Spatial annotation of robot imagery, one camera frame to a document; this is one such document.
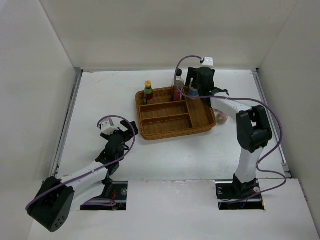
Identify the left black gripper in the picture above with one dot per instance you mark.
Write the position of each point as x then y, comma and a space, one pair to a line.
128, 134

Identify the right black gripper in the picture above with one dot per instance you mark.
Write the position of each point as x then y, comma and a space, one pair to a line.
192, 72

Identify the black cap clear sauce bottle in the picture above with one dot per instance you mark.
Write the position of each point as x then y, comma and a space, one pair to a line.
178, 86

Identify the silver cap blue spice jar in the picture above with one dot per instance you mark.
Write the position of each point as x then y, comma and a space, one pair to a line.
192, 92

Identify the yellow cap red sauce bottle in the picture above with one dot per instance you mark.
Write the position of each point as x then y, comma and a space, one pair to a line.
148, 94

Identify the pink cap spice jar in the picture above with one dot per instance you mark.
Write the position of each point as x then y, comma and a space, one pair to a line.
221, 117

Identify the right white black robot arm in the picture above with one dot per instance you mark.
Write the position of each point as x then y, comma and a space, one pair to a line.
253, 131

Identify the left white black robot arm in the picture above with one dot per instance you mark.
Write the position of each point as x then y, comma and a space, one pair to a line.
89, 188

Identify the brown wicker divided tray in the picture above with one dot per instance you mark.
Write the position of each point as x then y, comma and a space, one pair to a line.
167, 119

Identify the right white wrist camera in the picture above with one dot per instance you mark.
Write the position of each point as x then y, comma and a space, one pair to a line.
207, 61

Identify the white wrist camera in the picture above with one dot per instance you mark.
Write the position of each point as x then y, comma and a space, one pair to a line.
106, 126
207, 61

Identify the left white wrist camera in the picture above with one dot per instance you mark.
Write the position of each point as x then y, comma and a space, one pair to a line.
106, 126

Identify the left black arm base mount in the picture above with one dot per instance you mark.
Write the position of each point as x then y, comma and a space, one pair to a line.
113, 198

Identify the left aluminium table rail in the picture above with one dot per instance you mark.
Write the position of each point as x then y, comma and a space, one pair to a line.
57, 156

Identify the aluminium table rail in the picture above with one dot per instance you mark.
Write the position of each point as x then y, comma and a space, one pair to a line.
57, 156
278, 154

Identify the right aluminium table rail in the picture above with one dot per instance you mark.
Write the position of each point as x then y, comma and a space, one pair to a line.
278, 154

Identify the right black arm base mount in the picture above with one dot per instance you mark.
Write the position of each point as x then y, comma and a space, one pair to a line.
232, 195

